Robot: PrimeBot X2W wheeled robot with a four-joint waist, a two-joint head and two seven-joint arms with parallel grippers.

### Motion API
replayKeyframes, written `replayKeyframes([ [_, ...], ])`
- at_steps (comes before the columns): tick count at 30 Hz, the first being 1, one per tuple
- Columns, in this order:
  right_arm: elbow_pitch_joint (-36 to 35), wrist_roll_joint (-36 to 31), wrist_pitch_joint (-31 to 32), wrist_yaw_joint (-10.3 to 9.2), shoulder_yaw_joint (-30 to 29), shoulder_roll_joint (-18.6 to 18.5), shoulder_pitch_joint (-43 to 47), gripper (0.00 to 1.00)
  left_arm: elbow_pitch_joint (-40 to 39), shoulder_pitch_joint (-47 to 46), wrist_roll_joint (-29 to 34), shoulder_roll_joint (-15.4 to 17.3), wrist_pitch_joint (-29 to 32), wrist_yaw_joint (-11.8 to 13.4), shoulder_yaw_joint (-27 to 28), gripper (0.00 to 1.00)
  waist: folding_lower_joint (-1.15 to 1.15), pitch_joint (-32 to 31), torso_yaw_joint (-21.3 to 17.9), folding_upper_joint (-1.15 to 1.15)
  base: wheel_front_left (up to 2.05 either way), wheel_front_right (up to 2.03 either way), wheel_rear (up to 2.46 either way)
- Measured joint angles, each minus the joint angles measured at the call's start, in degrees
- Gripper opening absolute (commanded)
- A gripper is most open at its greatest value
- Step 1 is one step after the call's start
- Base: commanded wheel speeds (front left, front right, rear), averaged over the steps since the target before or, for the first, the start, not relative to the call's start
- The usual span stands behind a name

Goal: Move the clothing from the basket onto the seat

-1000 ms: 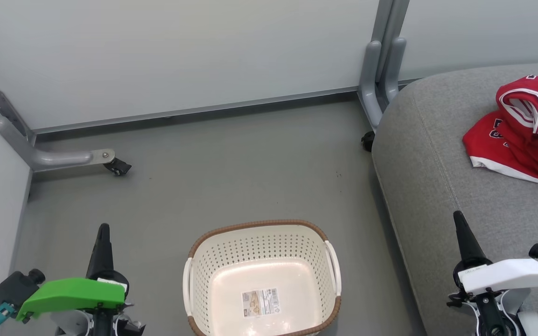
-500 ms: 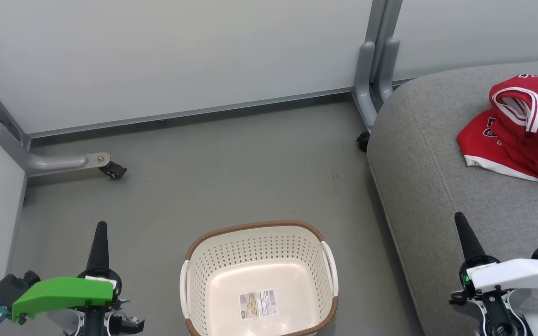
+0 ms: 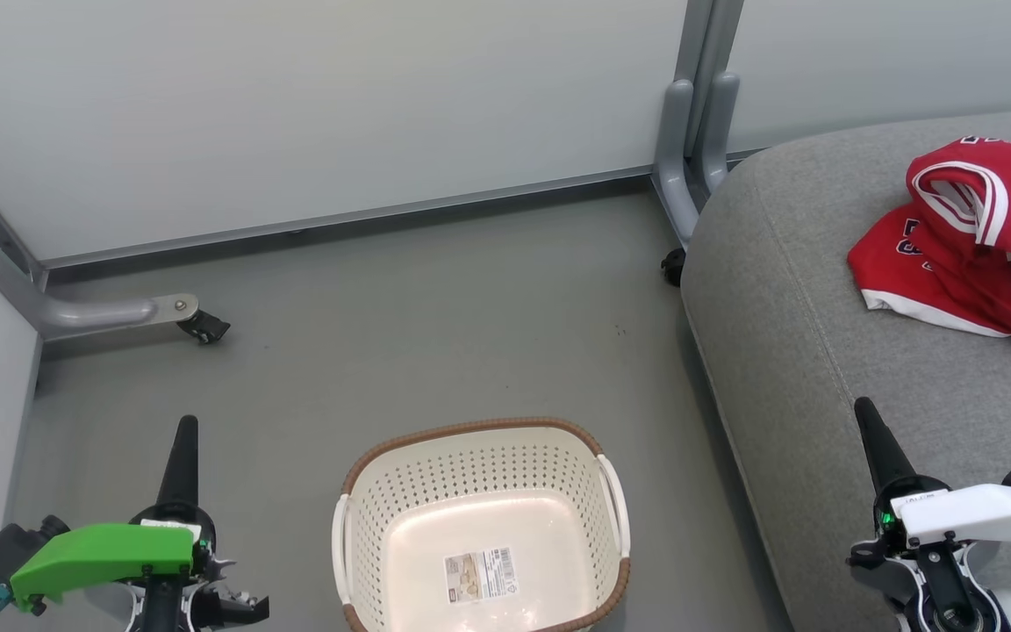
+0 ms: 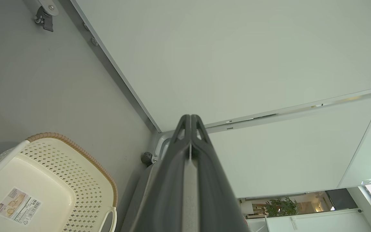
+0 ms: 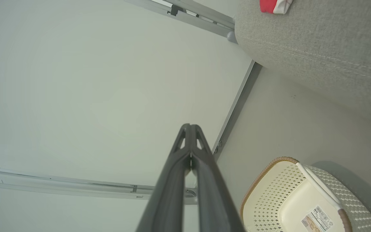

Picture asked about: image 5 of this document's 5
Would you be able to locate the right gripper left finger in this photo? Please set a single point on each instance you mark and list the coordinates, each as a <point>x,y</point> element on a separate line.
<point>169,193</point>

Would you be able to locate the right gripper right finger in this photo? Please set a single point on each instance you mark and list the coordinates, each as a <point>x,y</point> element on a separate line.
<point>214,199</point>

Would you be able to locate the red and white jersey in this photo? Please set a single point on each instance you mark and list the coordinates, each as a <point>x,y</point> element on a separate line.
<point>269,4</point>

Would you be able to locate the white perforated laundry basket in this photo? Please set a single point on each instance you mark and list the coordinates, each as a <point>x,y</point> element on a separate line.
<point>269,199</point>

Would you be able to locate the barcode label sticker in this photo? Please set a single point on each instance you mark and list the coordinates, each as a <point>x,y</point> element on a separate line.
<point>319,220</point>

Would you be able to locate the grey fabric sofa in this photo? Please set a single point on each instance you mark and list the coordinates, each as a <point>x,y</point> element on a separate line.
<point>317,42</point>

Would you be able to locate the grey metal frame beside sofa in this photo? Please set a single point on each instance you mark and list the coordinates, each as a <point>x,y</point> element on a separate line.
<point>201,19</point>

